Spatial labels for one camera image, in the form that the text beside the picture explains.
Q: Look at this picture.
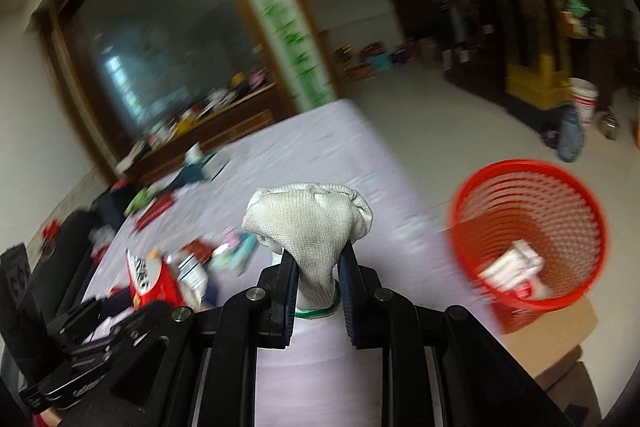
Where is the floral lilac bed sheet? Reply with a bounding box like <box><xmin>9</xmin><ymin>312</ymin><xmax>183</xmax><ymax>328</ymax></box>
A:
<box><xmin>87</xmin><ymin>100</ymin><xmax>497</xmax><ymax>426</ymax></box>

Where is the wooden cabinet with glass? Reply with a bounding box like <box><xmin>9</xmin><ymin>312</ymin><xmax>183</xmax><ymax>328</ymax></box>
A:
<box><xmin>35</xmin><ymin>0</ymin><xmax>302</xmax><ymax>182</ymax></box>

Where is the white knit glove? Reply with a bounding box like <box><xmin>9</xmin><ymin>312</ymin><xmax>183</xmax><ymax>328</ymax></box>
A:
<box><xmin>243</xmin><ymin>182</ymin><xmax>373</xmax><ymax>320</ymax></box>

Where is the cardboard box under basket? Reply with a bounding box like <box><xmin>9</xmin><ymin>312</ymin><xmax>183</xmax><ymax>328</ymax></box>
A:
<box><xmin>500</xmin><ymin>297</ymin><xmax>598</xmax><ymax>379</ymax></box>

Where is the metal kettle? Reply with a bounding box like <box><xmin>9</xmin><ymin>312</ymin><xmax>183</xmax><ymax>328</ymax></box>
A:
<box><xmin>599</xmin><ymin>109</ymin><xmax>620</xmax><ymax>141</ymax></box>

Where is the red flat package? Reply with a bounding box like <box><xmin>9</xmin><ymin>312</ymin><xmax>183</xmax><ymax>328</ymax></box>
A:
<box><xmin>134</xmin><ymin>194</ymin><xmax>175</xmax><ymax>232</ymax></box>

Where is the green cloth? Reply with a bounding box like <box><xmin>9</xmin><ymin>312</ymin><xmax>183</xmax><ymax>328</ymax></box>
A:
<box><xmin>124</xmin><ymin>187</ymin><xmax>162</xmax><ymax>217</ymax></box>

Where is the dark wooden stool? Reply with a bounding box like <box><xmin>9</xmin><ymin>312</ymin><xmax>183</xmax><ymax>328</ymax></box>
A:
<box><xmin>535</xmin><ymin>346</ymin><xmax>602</xmax><ymax>427</ymax></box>

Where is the teal tissue box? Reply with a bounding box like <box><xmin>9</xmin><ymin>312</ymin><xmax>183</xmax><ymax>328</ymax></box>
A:
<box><xmin>169</xmin><ymin>143</ymin><xmax>230</xmax><ymax>188</ymax></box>

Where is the white paper trash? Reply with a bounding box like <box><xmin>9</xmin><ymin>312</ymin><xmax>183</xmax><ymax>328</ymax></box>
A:
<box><xmin>480</xmin><ymin>239</ymin><xmax>552</xmax><ymax>300</ymax></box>

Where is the blue thermos jug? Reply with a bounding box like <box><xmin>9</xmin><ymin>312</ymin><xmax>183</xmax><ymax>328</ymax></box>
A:
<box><xmin>556</xmin><ymin>104</ymin><xmax>585</xmax><ymax>162</ymax></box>

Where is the red white snack bag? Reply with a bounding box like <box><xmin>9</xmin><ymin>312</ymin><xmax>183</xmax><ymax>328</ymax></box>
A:
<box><xmin>126</xmin><ymin>249</ymin><xmax>186</xmax><ymax>309</ymax></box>

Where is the white plastic bucket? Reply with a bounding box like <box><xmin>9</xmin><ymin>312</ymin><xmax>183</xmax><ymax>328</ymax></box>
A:
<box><xmin>570</xmin><ymin>77</ymin><xmax>599</xmax><ymax>128</ymax></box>

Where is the teal snack packet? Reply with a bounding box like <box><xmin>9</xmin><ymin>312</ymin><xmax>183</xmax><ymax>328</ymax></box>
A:
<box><xmin>207</xmin><ymin>231</ymin><xmax>258</xmax><ymax>277</ymax></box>

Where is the red plastic mesh basket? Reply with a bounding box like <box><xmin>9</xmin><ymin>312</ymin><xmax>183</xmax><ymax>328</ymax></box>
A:
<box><xmin>448</xmin><ymin>158</ymin><xmax>608</xmax><ymax>334</ymax></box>

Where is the golden wooden column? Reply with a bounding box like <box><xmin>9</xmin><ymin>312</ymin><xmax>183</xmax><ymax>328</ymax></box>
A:
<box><xmin>502</xmin><ymin>0</ymin><xmax>570</xmax><ymax>110</ymax></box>

